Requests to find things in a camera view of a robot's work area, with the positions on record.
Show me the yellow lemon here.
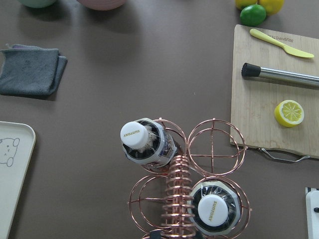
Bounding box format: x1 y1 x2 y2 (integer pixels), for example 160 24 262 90
235 0 257 10
257 0 285 16

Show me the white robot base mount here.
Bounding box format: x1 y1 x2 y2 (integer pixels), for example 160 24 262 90
305 187 319 239

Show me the lower yellow lemon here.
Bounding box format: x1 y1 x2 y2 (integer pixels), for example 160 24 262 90
235 0 257 10

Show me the half lemon slice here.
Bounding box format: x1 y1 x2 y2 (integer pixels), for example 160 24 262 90
274 100 305 127

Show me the pink bowl of ice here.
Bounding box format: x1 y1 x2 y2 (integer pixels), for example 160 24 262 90
77 0 127 10

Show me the tea bottle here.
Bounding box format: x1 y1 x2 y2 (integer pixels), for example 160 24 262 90
189 180 241 236
120 118 180 174

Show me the steel muddler black tip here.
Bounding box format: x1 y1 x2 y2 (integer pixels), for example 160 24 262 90
241 63 319 88

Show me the green bowl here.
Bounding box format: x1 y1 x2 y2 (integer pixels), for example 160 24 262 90
18 0 56 8

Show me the tea bottle lower middle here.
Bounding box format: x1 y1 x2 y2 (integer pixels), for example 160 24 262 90
120 118 180 174

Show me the upper yellow lemon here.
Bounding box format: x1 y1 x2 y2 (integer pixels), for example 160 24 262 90
257 0 285 16

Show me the cream serving tray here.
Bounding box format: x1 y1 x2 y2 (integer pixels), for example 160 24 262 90
0 121 36 239

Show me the green lime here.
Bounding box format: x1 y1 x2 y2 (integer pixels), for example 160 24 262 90
240 4 267 26

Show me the bamboo cutting board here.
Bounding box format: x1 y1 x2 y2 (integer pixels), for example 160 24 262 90
231 25 319 158

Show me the grey folded cloth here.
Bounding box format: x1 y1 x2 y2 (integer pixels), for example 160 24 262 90
0 44 68 97

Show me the copper wire bottle rack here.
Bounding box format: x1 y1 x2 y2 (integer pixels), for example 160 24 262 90
128 118 251 239

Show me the yellow plastic knife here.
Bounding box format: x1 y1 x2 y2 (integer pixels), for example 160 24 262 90
249 28 315 58

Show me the tea bottle lower outer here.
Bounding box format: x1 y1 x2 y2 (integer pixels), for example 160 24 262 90
189 180 241 236

